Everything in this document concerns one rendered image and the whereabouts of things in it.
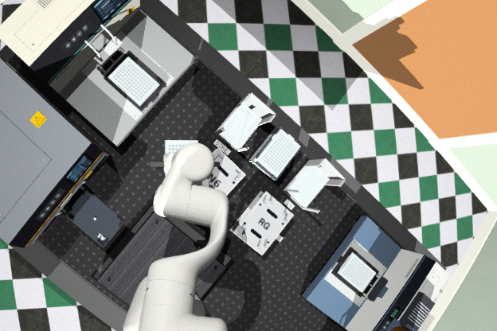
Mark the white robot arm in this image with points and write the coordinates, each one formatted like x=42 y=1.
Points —
x=170 y=303

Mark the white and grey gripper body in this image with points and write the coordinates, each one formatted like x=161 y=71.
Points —
x=167 y=161

